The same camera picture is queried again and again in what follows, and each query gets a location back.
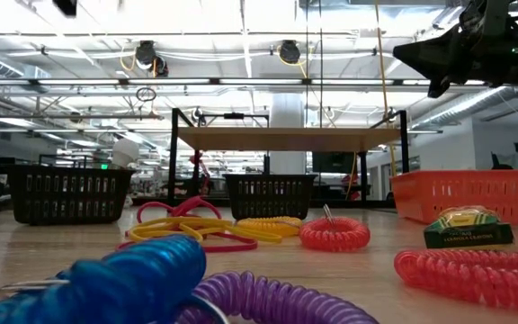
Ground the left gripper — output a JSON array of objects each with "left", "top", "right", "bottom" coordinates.
[{"left": 51, "top": 0, "right": 78, "bottom": 18}]

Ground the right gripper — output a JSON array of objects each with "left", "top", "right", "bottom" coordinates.
[{"left": 392, "top": 24, "right": 518, "bottom": 99}]

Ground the yellow green crayon box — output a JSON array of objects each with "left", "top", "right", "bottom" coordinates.
[
  {"left": 424, "top": 221, "right": 514, "bottom": 250},
  {"left": 438, "top": 205, "right": 502, "bottom": 229}
]

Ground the orange coil wristband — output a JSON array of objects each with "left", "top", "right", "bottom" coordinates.
[
  {"left": 393, "top": 249, "right": 518, "bottom": 314},
  {"left": 299, "top": 204, "right": 371, "bottom": 252}
]

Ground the yellow coil wristband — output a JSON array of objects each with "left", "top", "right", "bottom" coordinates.
[{"left": 236, "top": 216, "right": 304, "bottom": 239}]

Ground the yellow rubber band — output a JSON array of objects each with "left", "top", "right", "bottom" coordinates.
[
  {"left": 126, "top": 217, "right": 236, "bottom": 243},
  {"left": 180, "top": 222, "right": 283, "bottom": 245}
]

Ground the long red rubber band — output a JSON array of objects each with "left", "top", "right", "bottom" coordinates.
[{"left": 114, "top": 231, "right": 259, "bottom": 253}]

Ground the blue coil wristband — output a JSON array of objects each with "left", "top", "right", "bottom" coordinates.
[{"left": 0, "top": 234, "right": 208, "bottom": 324}]

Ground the purple coil wristband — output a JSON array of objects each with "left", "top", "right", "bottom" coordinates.
[{"left": 175, "top": 270, "right": 380, "bottom": 324}]

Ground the wooden desk shelf riser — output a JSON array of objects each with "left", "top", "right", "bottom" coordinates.
[{"left": 167, "top": 107, "right": 411, "bottom": 209}]

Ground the orange plastic basket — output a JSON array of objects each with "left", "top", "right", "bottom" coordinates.
[{"left": 389, "top": 168, "right": 518, "bottom": 226}]

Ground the dark monitor screen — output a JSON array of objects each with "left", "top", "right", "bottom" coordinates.
[{"left": 311, "top": 151, "right": 358, "bottom": 175}]

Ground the white bulb table lamp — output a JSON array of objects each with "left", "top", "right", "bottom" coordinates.
[{"left": 111, "top": 138, "right": 141, "bottom": 171}]

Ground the black plastic basket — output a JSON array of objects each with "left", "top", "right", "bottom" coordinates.
[
  {"left": 6, "top": 164, "right": 137, "bottom": 226},
  {"left": 222, "top": 174, "right": 318, "bottom": 221}
]

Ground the red background machine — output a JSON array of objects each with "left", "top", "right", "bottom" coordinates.
[{"left": 189, "top": 150, "right": 210, "bottom": 198}]

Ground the silver ventilation duct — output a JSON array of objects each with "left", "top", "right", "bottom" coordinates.
[{"left": 411, "top": 87, "right": 507, "bottom": 130}]

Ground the yellow hanging cable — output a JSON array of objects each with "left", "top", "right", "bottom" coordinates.
[{"left": 373, "top": 0, "right": 398, "bottom": 190}]

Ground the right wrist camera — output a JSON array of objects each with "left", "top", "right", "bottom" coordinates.
[{"left": 459, "top": 0, "right": 512, "bottom": 40}]

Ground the ceiling cable reel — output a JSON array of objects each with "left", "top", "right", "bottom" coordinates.
[
  {"left": 279, "top": 40, "right": 302, "bottom": 65},
  {"left": 134, "top": 40, "right": 170, "bottom": 77}
]

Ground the black hanging cable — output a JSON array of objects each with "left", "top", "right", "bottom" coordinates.
[
  {"left": 304, "top": 0, "right": 310, "bottom": 130},
  {"left": 317, "top": 0, "right": 325, "bottom": 130}
]

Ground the black metal rig frame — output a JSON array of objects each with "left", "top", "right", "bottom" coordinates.
[{"left": 128, "top": 195, "right": 395, "bottom": 209}]

